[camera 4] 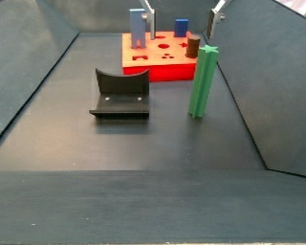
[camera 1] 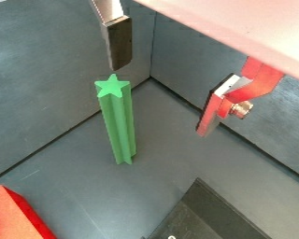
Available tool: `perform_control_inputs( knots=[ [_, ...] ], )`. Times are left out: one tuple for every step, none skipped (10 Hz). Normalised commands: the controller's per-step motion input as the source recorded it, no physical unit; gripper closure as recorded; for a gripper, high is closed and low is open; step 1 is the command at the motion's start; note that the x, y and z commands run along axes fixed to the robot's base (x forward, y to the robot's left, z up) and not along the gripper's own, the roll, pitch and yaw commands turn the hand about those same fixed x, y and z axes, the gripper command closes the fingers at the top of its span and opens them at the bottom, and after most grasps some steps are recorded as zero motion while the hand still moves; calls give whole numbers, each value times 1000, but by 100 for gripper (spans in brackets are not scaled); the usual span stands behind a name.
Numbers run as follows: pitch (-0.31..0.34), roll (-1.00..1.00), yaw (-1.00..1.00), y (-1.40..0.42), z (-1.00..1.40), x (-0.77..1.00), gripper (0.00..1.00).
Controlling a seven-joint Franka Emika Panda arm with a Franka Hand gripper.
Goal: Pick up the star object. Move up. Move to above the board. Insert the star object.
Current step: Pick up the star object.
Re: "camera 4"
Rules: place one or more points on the dark blue block peg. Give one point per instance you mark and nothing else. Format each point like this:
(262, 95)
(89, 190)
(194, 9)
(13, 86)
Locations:
(181, 27)

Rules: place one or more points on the red shape sorter board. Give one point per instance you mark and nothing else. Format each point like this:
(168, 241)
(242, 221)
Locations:
(162, 56)

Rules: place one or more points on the green star-shaped peg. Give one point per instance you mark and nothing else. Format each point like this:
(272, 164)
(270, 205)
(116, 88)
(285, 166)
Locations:
(206, 62)

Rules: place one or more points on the light blue arch peg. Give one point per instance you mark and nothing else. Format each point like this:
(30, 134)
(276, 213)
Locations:
(137, 28)

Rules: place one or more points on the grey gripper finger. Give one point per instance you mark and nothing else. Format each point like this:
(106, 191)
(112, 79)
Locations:
(150, 17)
(216, 16)

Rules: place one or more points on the black curved holder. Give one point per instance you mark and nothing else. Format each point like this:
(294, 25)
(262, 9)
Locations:
(124, 94)

